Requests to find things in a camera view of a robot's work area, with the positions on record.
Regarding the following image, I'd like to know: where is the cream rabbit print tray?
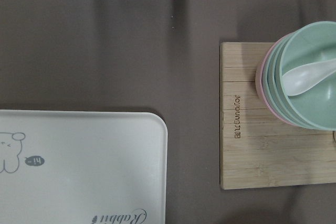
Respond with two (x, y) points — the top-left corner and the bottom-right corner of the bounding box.
(1, 110), (168, 223)

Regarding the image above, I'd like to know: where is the pink bottom bowl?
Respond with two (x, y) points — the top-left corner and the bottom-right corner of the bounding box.
(255, 35), (291, 125)

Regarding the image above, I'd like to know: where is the bamboo cutting board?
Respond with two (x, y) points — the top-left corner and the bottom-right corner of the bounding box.
(219, 42), (335, 189)

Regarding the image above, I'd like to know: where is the white plastic spoon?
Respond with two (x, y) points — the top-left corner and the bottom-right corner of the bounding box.
(282, 59), (335, 96)

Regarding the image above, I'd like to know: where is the green top bowl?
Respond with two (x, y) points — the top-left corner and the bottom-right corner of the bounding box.
(275, 21), (335, 131)

